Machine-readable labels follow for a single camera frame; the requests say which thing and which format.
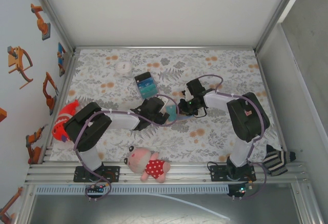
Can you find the orange claw machine wall sticker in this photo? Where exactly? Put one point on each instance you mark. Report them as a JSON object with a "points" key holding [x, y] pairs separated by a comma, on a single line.
{"points": [[18, 62]]}

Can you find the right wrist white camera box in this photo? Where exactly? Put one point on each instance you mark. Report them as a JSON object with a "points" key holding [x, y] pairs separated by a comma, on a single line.
{"points": [[188, 96]]}

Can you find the black credit card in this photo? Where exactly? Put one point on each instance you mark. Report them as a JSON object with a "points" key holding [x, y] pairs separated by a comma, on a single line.
{"points": [[142, 76]]}

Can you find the green teal credit card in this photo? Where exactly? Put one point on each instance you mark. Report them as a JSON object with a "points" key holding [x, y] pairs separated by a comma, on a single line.
{"points": [[149, 93]]}

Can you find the thin white tube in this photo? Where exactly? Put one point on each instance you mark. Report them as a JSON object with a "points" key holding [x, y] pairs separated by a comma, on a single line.
{"points": [[194, 204]]}

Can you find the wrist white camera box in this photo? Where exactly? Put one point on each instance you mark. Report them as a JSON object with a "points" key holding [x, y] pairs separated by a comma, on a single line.
{"points": [[188, 96], [165, 103]]}

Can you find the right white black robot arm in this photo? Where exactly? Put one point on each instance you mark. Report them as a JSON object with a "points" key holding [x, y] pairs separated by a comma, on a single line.
{"points": [[249, 121]]}

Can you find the orange block wall sticker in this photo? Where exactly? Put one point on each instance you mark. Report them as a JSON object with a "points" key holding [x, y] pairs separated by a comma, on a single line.
{"points": [[2, 115]]}

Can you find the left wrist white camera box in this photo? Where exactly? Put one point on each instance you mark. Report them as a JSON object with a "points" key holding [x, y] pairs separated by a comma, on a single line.
{"points": [[165, 103]]}

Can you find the black white striped knit sock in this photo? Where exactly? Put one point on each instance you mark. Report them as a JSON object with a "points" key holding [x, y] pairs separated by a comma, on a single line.
{"points": [[276, 165]]}

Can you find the red orange plush toy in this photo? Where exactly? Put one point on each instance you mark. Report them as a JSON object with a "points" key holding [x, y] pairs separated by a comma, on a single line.
{"points": [[64, 121]]}

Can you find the pink pig plush toy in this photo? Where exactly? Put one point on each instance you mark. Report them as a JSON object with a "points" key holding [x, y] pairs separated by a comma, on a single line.
{"points": [[146, 163]]}

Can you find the blue card box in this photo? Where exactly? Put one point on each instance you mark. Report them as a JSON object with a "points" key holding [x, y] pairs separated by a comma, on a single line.
{"points": [[147, 93]]}

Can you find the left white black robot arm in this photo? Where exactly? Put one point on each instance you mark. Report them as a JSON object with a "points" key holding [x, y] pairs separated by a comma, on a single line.
{"points": [[84, 129]]}

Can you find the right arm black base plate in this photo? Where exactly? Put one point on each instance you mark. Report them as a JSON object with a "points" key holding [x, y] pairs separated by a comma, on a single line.
{"points": [[216, 174]]}

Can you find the blue white print credit card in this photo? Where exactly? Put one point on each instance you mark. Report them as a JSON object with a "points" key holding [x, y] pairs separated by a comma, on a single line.
{"points": [[146, 85]]}

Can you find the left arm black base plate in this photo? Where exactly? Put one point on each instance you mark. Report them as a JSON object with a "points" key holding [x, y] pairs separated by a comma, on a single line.
{"points": [[114, 174]]}

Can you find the wide aluminium frame rail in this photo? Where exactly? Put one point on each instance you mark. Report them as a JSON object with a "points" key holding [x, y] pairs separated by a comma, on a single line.
{"points": [[187, 175]]}

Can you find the small white square container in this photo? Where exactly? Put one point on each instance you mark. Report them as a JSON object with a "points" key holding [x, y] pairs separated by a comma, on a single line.
{"points": [[123, 67]]}

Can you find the floral patterned table mat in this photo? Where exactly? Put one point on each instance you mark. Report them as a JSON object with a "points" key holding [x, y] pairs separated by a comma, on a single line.
{"points": [[205, 144]]}

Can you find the blue orange machine wall sticker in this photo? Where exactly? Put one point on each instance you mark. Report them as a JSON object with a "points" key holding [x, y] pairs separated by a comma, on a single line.
{"points": [[61, 60]]}

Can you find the narrow aluminium frame rail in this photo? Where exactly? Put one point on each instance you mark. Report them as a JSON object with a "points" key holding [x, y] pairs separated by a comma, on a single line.
{"points": [[166, 47], [66, 80]]}

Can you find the aluminium frame post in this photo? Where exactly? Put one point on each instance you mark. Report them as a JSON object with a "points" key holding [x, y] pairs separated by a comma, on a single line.
{"points": [[52, 11], [283, 11]]}

